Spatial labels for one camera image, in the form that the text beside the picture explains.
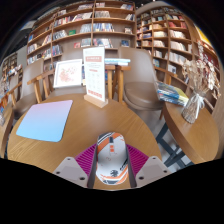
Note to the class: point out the small distant wooden bookshelf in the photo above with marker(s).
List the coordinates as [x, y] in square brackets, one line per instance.
[10, 65]

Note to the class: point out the pink and blue mouse pad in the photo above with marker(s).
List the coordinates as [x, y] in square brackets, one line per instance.
[45, 120]

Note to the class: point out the white sign on wooden base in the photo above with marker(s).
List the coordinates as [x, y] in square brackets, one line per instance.
[94, 73]

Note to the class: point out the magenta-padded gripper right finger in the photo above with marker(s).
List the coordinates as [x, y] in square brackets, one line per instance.
[141, 161]

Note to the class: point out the glass vase with cream flowers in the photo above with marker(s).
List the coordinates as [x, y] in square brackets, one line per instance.
[196, 86]

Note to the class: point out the stack of light blue books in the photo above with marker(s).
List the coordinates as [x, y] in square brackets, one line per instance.
[116, 61]

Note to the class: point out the white and orange computer mouse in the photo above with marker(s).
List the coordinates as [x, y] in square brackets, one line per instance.
[111, 160]

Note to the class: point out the round wooden side table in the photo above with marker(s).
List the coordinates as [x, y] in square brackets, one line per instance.
[191, 133]
[6, 130]

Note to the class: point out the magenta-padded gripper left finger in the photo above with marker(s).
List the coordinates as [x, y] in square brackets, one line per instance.
[81, 161]

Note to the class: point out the curved wooden bookshelf unit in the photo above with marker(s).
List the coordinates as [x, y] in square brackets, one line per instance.
[173, 36]

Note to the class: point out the large wooden bookshelf unit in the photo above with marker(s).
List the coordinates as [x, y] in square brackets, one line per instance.
[83, 28]

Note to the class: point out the white framed floral picture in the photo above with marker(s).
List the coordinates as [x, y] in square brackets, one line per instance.
[67, 74]

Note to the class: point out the stack of colourful books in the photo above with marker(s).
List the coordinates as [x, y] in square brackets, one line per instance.
[171, 93]

